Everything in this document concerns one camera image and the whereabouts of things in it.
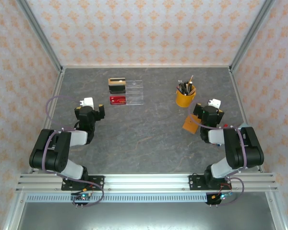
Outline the grey metal sheet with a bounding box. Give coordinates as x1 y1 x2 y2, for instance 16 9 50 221
15 202 278 230

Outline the yellow pencil cup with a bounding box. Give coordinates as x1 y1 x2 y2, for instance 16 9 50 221
175 84 197 108

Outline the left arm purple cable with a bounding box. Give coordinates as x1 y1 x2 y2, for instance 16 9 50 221
42 95 105 208

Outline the aluminium side rail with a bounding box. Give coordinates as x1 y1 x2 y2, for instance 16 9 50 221
228 68 265 173
28 69 65 173

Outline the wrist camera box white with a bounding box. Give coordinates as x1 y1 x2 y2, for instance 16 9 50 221
207 98 222 109
78 96 95 109

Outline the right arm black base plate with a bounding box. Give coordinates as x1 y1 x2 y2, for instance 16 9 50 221
189 174 232 191

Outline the small green circuit board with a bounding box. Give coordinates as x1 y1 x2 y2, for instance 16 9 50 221
212 193 232 201
73 193 93 201

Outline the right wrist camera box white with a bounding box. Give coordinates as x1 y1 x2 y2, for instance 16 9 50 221
207 98 222 109

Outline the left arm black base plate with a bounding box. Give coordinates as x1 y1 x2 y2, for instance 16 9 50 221
61 175 105 191

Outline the orange leather card holder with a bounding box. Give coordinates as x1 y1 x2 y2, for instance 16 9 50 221
183 115 200 134

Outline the aluminium mounting rail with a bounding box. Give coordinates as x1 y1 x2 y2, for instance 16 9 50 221
15 173 279 193

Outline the slotted grey cable duct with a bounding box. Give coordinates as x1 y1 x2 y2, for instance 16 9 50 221
25 194 208 203

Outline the thin pale edge rail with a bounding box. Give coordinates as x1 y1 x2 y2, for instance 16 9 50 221
62 63 231 69

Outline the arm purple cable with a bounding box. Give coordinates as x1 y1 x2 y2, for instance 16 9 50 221
188 99 249 207
42 95 105 208

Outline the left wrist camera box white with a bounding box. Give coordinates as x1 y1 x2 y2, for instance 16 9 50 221
78 96 95 109

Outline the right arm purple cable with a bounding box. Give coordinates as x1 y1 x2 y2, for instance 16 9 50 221
188 99 249 207

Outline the aluminium frame post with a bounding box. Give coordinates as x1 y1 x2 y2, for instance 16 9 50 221
16 0 64 72
2 191 27 230
265 191 288 230
228 0 276 72

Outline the red VIP card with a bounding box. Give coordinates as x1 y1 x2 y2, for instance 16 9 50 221
109 95 127 106

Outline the clear acrylic card organizer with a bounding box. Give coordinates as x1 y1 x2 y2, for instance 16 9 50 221
108 78 144 106

